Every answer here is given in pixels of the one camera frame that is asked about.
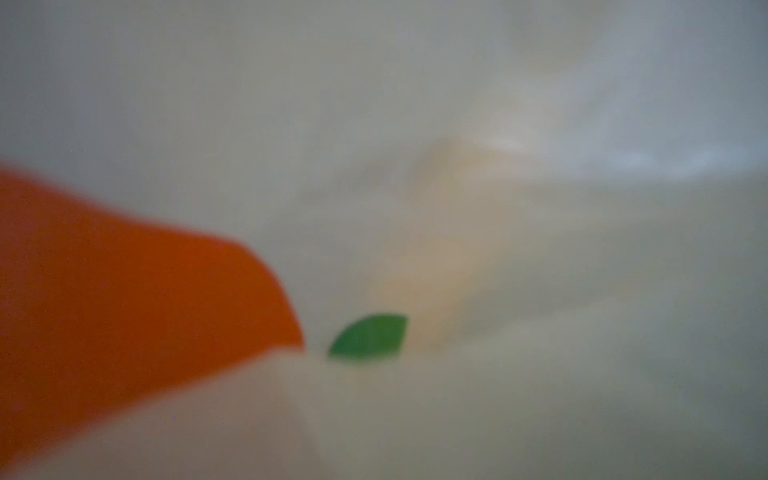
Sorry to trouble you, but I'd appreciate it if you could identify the cream translucent plastic bag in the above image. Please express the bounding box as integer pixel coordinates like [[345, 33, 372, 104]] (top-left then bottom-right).
[[1, 1, 767, 479]]

